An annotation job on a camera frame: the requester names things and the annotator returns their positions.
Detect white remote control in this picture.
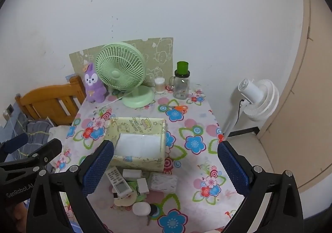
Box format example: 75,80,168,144
105,167,133,198

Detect round cartoon pocket mirror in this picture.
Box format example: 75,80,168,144
114,192,137,207

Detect green perforated panda case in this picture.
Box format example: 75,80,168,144
128,181,147,203

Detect white oval earbuds case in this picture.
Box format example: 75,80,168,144
132,201,151,216

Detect clear box of floss picks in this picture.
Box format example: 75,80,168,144
148,172,178,194

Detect white charger adapter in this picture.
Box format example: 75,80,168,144
122,169,142,180

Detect small white charger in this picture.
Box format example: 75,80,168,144
137,178,150,194

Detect plaid blue bedding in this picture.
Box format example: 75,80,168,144
1,103,54,162

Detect wooden chair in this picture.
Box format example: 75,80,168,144
15,76,86,126

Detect purple plush toy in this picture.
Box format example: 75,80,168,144
84,62,107,103

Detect yellow cartoon storage box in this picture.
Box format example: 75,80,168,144
104,117,167,172

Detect beige door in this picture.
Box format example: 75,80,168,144
258,0,331,192

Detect floral tablecloth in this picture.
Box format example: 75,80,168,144
52,88,243,232

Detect green desk fan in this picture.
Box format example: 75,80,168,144
95,42,155,108

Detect white standing fan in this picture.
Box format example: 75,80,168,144
223,79,280,139

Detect cotton swab container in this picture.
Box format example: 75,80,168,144
154,77,165,94

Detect glass mason jar mug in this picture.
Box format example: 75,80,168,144
169,70,190,100

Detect green plastic cup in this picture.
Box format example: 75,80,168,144
177,61,188,75

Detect orange handled scissors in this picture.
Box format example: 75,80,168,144
163,104,188,114

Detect black fan power cable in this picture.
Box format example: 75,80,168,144
228,99,246,133

